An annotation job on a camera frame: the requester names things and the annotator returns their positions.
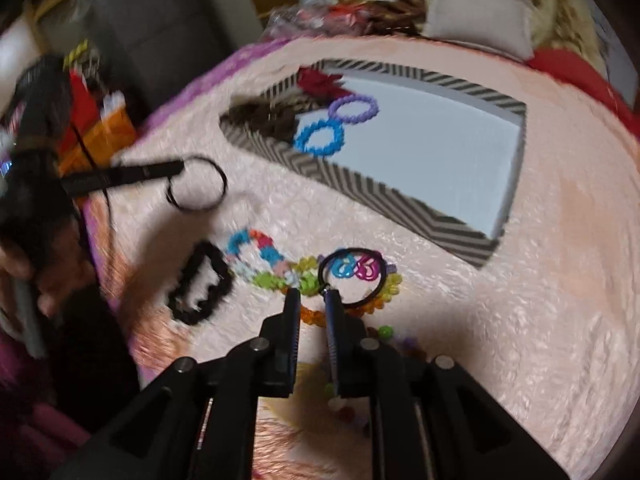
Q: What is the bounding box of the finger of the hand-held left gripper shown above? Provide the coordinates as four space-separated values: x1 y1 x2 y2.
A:
60 160 186 199

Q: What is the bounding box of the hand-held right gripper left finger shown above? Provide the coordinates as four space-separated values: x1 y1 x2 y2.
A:
50 288 302 480

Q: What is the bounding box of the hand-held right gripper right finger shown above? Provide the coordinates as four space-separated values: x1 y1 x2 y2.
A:
324 290 571 480

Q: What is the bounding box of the black ring bangle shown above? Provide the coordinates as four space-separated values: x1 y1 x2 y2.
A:
166 157 228 212
318 247 388 308

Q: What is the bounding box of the striped cardboard box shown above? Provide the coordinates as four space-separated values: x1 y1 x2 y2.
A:
218 58 528 269

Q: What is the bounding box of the person's left hand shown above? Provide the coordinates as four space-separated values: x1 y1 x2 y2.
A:
0 225 101 321

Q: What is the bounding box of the white plastic bag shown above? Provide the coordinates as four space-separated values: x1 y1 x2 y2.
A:
100 90 127 117

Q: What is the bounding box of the black scrunchie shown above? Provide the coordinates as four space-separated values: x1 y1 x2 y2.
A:
166 241 233 326

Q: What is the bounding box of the grey wardrobe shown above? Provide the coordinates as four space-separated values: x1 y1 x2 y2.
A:
82 0 266 111

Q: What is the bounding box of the peach quilted blanket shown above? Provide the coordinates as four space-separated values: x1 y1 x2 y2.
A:
100 35 640 480

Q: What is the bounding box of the red scrunchie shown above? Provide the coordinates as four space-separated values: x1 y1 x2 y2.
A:
296 66 346 101

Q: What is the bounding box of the clear plastic bag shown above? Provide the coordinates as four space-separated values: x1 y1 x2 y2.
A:
265 2 372 42

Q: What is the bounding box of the brown leaf print cloth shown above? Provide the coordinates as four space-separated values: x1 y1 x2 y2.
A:
370 0 432 37

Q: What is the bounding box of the white pillow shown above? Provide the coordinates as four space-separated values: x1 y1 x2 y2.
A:
422 0 536 61

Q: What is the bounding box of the red cloth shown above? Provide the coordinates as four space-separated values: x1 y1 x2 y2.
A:
525 50 640 137

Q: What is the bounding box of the beige floral quilt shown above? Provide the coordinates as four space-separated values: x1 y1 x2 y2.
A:
400 0 613 81

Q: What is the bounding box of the black cable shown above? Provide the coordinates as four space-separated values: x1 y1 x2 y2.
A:
70 122 113 233

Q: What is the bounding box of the green yellow bead bracelet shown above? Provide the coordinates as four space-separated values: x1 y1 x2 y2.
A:
252 255 321 297

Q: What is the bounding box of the blue spiral hair tie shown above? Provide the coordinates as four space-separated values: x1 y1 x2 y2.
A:
332 255 357 281

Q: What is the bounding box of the pink spiral hair tie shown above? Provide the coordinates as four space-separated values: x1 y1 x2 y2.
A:
356 256 379 283

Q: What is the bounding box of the blue white orange bead bracelet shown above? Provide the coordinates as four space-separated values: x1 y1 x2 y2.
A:
225 229 292 281

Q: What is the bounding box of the purple bead bracelet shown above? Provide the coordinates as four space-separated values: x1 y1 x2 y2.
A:
327 93 380 125

